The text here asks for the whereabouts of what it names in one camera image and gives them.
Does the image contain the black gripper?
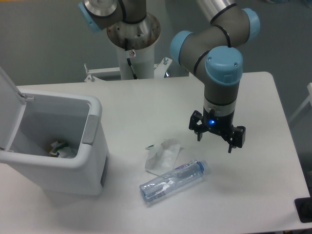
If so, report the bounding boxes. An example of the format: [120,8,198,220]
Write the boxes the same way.
[189,108,246,153]

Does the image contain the silver plastic wrapper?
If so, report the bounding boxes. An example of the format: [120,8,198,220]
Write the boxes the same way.
[145,138,181,176]

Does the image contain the clear plastic water bottle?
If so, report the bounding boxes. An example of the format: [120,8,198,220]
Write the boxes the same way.
[139,160,210,206]

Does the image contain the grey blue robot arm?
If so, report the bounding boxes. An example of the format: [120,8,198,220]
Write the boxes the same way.
[78,0,260,149]

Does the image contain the green white trash in can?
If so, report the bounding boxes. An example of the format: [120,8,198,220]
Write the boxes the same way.
[49,141,75,158]

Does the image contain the white open trash can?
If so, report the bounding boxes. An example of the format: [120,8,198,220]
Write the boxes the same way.
[0,71,108,195]

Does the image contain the black device at table edge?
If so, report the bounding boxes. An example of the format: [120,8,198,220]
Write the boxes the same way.
[294,197,312,223]

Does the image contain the white frame at right edge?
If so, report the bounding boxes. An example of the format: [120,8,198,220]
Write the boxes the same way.
[289,82,312,126]

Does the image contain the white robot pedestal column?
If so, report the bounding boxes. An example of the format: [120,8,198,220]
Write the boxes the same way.
[107,13,161,80]

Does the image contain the black cable on pedestal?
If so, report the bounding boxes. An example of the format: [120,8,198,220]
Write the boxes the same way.
[123,38,137,80]

